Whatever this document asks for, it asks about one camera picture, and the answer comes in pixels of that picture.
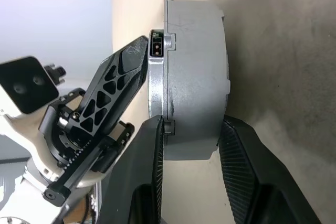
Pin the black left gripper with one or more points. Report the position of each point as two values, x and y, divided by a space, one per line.
78 161

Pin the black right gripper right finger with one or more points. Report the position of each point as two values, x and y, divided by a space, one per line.
257 176

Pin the silver motor cover circuit board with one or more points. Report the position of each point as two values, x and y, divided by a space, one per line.
155 85

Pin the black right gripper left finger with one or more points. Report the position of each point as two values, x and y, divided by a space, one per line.
136 161

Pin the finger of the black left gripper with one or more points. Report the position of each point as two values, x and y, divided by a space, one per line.
145 61
128 61

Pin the grey motor stator housing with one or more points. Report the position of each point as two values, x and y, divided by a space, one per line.
197 77

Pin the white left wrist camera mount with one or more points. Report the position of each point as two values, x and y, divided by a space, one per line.
15 124

